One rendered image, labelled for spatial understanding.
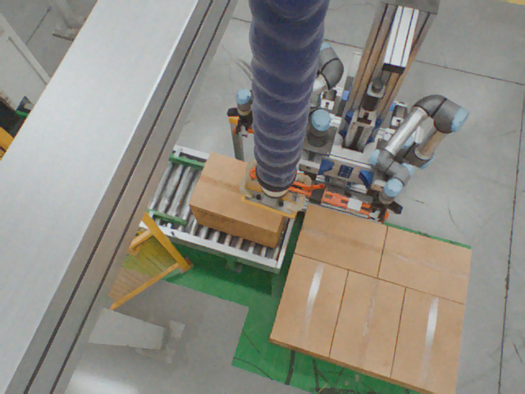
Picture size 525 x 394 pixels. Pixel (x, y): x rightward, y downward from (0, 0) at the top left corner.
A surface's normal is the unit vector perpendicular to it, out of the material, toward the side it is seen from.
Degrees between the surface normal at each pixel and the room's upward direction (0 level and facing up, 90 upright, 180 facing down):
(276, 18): 74
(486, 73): 0
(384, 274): 0
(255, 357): 0
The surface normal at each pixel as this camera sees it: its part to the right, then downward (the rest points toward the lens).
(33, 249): 0.00, -0.37
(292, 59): 0.27, 0.80
